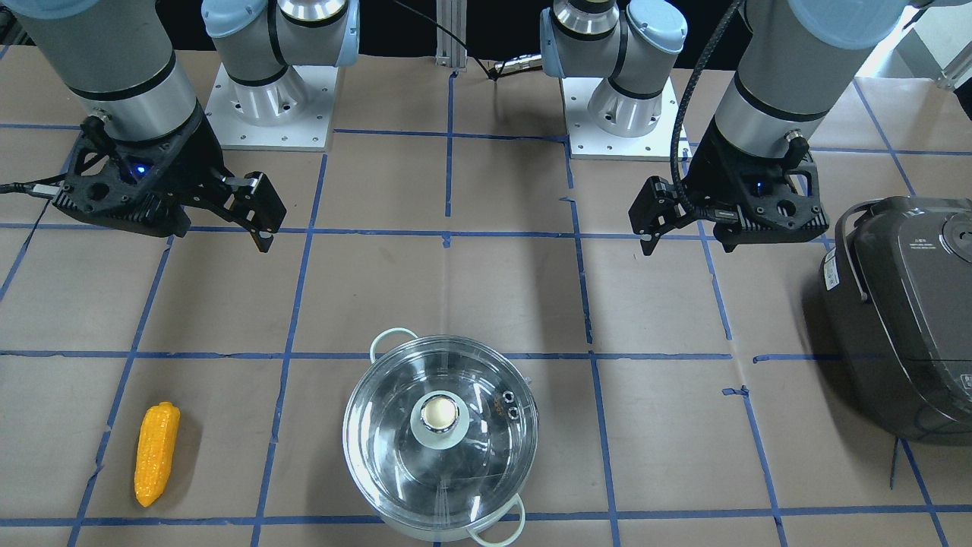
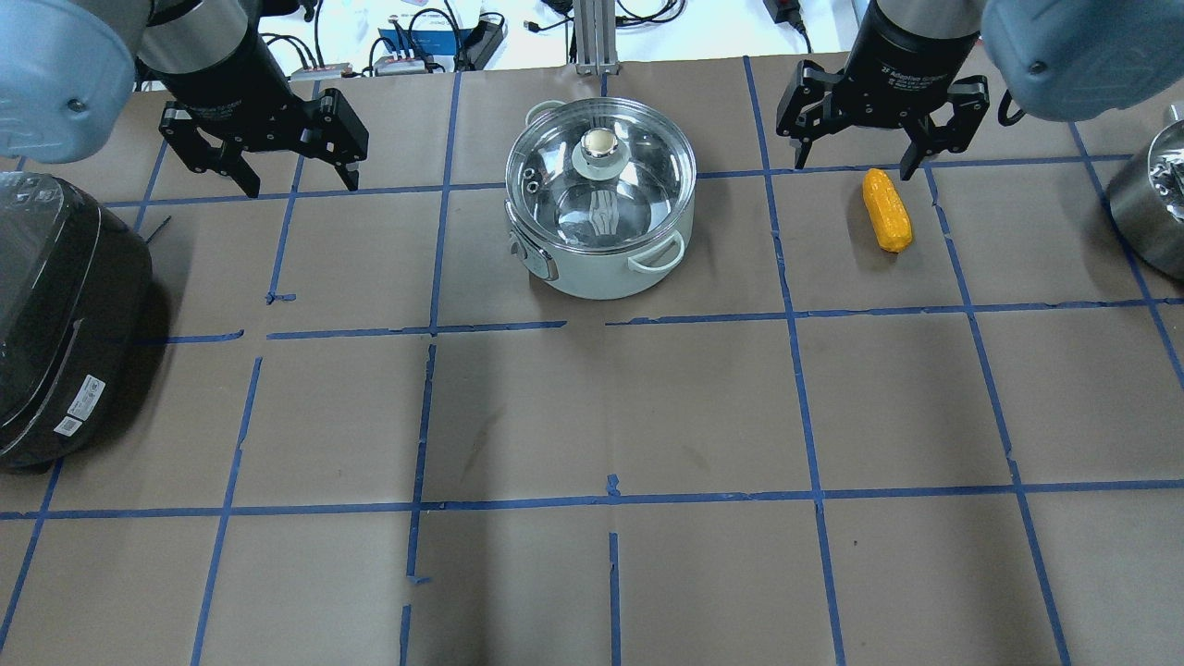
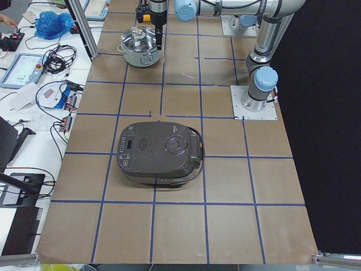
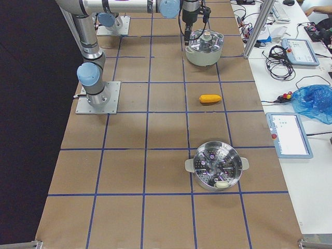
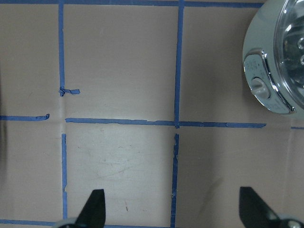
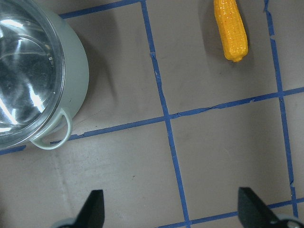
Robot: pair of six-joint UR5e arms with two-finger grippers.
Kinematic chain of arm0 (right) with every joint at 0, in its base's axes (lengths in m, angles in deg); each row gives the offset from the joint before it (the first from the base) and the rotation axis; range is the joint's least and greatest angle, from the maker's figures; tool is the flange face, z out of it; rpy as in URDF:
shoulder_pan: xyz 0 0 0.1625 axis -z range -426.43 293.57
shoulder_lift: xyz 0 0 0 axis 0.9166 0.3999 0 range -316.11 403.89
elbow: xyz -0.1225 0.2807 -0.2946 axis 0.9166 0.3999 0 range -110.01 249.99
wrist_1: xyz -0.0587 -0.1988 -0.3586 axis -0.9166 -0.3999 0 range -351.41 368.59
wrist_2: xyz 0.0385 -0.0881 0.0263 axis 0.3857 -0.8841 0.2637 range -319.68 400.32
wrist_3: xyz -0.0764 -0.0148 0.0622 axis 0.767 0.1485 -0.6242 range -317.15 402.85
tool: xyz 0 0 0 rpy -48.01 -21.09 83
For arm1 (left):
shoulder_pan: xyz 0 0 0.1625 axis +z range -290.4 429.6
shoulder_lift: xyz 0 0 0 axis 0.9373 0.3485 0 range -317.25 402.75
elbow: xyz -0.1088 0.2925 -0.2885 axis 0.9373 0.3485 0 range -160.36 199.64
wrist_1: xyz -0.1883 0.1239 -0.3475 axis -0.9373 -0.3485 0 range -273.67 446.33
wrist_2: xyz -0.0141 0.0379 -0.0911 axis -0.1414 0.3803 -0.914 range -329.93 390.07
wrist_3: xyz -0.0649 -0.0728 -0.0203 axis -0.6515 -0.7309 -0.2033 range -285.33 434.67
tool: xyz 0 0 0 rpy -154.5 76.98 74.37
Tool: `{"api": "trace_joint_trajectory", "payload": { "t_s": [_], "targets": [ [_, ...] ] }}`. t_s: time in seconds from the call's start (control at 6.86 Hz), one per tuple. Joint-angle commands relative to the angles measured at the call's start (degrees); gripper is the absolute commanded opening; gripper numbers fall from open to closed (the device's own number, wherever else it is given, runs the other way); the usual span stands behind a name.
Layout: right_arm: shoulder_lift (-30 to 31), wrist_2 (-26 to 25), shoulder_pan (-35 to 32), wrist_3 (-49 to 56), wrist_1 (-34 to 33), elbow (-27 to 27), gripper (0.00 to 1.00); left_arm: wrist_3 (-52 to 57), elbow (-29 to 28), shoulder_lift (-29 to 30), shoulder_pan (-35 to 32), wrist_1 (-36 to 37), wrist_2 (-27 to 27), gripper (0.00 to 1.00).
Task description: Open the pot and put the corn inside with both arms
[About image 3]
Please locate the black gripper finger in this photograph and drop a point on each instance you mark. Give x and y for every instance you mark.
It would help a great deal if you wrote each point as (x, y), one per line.
(158, 35)

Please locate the yellow corn cob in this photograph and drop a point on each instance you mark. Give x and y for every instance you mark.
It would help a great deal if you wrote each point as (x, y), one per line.
(146, 18)

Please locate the glass pot lid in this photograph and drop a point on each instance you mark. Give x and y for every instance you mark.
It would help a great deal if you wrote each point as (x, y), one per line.
(139, 39)

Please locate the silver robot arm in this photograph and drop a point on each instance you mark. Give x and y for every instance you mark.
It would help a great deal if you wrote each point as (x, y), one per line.
(276, 15)

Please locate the pale green electric pot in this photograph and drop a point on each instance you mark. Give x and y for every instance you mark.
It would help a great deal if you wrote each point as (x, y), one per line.
(140, 60)

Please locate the far teach pendant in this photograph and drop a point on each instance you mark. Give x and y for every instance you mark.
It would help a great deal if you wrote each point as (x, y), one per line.
(96, 10)

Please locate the teach pendant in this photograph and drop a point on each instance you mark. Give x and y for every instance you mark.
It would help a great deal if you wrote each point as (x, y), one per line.
(24, 69)
(96, 10)

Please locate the blue plastic bag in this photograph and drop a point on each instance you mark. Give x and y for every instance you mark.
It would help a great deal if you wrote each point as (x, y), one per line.
(50, 25)

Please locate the grey usb hub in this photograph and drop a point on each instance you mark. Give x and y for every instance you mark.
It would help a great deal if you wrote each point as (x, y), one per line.
(65, 124)
(71, 103)

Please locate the black rice cooker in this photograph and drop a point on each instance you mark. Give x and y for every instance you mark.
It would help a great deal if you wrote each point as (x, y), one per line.
(160, 153)

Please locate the white round device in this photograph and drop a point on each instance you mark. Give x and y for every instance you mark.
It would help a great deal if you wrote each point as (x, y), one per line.
(51, 97)

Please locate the near teach pendant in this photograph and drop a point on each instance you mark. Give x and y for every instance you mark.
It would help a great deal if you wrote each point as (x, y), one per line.
(24, 69)

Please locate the white paper box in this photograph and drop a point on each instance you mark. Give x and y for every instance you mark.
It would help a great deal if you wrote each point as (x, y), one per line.
(25, 95)

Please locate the black monitor stand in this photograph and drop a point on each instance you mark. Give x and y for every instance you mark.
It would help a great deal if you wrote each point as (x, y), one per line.
(21, 194)

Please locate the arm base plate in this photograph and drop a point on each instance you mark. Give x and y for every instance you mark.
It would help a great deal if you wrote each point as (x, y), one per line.
(243, 26)
(246, 108)

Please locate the aluminium frame post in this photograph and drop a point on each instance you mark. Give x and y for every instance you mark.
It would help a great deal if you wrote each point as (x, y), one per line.
(78, 15)

